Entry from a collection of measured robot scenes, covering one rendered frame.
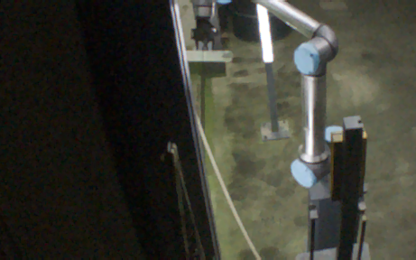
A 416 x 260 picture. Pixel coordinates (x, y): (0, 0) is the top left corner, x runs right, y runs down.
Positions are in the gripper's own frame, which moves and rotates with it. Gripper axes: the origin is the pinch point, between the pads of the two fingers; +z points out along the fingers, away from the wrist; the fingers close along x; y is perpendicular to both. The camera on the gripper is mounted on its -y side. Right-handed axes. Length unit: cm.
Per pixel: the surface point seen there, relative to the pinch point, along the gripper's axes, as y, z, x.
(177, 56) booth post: -101, -7, 69
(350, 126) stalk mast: -125, 10, 25
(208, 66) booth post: 182, 18, -114
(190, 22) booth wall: 174, -18, -91
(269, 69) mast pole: 82, 12, -100
